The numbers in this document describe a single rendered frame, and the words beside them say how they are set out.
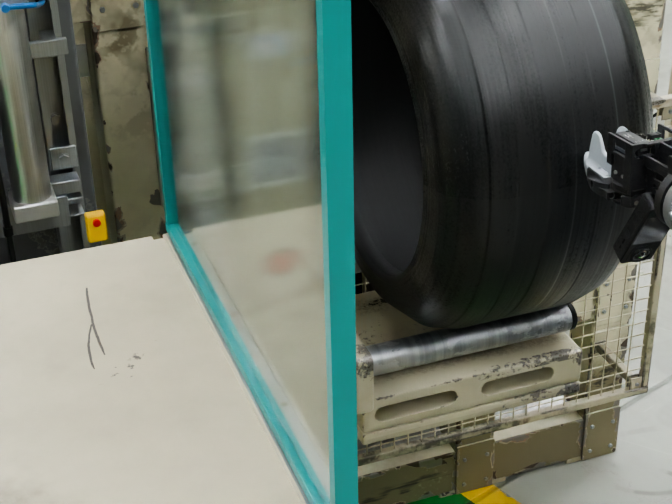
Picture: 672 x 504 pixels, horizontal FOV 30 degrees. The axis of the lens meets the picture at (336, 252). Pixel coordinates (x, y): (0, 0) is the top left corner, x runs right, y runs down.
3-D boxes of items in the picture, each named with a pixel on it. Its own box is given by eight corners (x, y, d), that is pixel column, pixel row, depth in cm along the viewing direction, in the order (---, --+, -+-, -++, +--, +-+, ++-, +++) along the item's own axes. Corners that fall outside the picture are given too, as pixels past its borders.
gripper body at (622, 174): (659, 121, 149) (720, 152, 139) (654, 188, 153) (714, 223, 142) (602, 131, 147) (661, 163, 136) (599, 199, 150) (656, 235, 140)
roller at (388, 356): (351, 342, 182) (351, 367, 184) (363, 360, 178) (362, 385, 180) (565, 294, 192) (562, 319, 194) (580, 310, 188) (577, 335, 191)
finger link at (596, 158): (590, 117, 157) (630, 139, 149) (588, 162, 159) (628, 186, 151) (568, 121, 156) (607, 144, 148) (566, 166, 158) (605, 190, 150)
